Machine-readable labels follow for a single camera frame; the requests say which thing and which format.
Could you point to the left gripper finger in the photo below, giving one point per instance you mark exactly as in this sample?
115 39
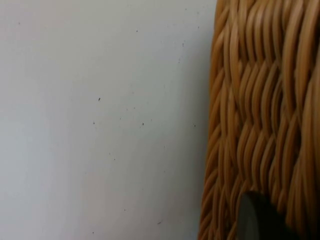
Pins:
260 220

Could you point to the pale brown wicker basket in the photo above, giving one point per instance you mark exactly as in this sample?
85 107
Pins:
262 100

